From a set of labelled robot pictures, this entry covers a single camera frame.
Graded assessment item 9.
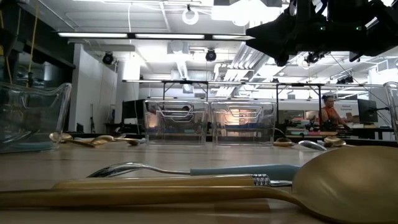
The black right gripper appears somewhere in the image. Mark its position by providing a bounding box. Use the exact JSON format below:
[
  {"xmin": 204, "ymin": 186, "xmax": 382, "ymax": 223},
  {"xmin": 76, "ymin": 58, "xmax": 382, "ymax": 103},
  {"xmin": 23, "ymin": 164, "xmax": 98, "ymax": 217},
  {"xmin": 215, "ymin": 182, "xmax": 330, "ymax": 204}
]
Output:
[{"xmin": 245, "ymin": 0, "xmax": 354, "ymax": 67}]

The orange handled silver spoon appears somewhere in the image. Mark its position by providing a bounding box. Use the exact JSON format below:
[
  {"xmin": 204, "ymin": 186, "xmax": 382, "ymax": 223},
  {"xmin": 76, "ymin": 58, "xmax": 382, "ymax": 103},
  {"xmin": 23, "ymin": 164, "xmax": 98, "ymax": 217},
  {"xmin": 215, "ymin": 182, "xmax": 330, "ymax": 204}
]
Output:
[{"xmin": 51, "ymin": 173, "xmax": 294, "ymax": 189}]

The teal handled black spoon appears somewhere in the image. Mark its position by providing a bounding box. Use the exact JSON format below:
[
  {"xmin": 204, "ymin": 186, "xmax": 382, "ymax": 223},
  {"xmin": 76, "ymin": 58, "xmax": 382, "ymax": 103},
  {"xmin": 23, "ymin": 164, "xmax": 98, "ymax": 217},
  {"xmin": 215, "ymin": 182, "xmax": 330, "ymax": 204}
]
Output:
[{"xmin": 6, "ymin": 141, "xmax": 54, "ymax": 151}]

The black ceiling spotlight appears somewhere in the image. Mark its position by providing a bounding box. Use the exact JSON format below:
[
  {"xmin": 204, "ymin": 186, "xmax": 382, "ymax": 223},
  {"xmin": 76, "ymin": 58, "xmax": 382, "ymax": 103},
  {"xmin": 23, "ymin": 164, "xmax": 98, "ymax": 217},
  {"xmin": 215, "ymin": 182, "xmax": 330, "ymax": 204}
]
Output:
[
  {"xmin": 101, "ymin": 51, "xmax": 114, "ymax": 66},
  {"xmin": 205, "ymin": 48, "xmax": 218, "ymax": 63}
]

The clear plastic bin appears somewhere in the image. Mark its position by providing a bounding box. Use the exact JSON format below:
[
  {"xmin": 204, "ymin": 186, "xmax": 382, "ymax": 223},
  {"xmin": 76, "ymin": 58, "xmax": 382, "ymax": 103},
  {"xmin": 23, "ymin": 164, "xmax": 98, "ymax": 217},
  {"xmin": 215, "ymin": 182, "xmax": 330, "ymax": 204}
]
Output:
[
  {"xmin": 143, "ymin": 99, "xmax": 210, "ymax": 146},
  {"xmin": 0, "ymin": 81, "xmax": 73, "ymax": 154},
  {"xmin": 382, "ymin": 81, "xmax": 398, "ymax": 147},
  {"xmin": 210, "ymin": 100, "xmax": 278, "ymax": 147}
]

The person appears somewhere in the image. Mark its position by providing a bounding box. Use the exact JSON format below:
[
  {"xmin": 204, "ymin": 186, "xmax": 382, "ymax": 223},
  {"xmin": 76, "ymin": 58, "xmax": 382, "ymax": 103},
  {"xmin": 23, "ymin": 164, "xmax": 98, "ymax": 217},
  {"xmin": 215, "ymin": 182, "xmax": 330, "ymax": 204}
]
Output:
[{"xmin": 319, "ymin": 94, "xmax": 351, "ymax": 131}]

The black monitor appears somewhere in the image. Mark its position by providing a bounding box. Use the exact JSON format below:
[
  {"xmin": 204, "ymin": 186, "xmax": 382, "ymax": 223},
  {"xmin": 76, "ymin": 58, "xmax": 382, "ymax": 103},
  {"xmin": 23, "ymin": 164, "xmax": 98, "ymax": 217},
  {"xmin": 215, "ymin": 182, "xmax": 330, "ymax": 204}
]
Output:
[
  {"xmin": 356, "ymin": 98, "xmax": 379, "ymax": 124},
  {"xmin": 120, "ymin": 98, "xmax": 147, "ymax": 126}
]

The LED light bar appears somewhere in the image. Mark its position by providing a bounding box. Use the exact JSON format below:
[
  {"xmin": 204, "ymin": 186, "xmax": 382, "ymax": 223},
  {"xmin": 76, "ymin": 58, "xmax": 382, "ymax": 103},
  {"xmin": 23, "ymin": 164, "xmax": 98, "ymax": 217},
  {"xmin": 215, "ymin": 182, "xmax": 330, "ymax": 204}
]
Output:
[{"xmin": 57, "ymin": 30, "xmax": 256, "ymax": 41}]

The black ceiling camera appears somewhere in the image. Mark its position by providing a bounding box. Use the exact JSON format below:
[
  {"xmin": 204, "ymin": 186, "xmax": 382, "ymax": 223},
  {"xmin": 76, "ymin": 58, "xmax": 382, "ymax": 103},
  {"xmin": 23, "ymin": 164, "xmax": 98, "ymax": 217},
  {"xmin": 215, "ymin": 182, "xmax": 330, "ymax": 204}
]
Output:
[{"xmin": 303, "ymin": 51, "xmax": 328, "ymax": 65}]

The black background table frame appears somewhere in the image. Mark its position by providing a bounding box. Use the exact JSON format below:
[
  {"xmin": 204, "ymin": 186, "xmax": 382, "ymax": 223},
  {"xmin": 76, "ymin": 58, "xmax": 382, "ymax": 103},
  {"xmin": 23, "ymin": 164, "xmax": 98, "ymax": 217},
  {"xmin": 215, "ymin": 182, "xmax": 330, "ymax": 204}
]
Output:
[
  {"xmin": 275, "ymin": 82, "xmax": 323, "ymax": 125},
  {"xmin": 160, "ymin": 79, "xmax": 210, "ymax": 102}
]

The white ceiling ring light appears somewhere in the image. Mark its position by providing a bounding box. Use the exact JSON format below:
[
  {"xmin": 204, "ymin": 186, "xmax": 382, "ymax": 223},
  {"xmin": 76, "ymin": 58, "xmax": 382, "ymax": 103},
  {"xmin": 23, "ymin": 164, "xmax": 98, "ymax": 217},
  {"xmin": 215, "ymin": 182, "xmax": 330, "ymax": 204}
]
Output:
[{"xmin": 181, "ymin": 6, "xmax": 200, "ymax": 26}]

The light blue handled silver spoon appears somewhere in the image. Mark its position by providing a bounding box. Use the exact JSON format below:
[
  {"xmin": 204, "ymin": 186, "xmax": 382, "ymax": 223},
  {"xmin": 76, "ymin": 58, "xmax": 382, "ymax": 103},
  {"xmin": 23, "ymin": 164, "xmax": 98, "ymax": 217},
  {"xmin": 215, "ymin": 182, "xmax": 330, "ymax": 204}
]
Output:
[{"xmin": 86, "ymin": 161, "xmax": 302, "ymax": 182}]

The yellow extension cable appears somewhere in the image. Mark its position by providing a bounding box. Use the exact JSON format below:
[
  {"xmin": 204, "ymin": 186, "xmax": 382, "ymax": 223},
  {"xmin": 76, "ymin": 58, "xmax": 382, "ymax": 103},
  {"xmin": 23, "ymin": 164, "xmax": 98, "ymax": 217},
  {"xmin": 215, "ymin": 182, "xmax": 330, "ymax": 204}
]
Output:
[{"xmin": 0, "ymin": 0, "xmax": 40, "ymax": 88}]

